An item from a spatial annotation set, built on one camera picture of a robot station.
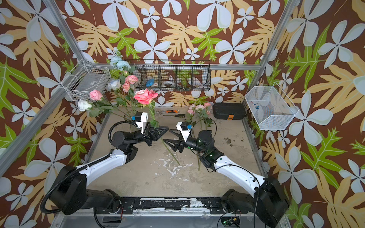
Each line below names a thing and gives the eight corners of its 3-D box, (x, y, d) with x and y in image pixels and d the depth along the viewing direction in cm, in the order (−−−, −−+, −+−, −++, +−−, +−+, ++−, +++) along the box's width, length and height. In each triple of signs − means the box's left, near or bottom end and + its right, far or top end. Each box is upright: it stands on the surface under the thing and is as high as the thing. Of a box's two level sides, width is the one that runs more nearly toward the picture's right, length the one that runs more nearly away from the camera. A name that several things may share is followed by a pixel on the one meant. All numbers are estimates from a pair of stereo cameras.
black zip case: (214, 120, 114) (216, 115, 109) (211, 106, 124) (213, 101, 119) (246, 120, 114) (250, 115, 109) (241, 106, 124) (244, 101, 119)
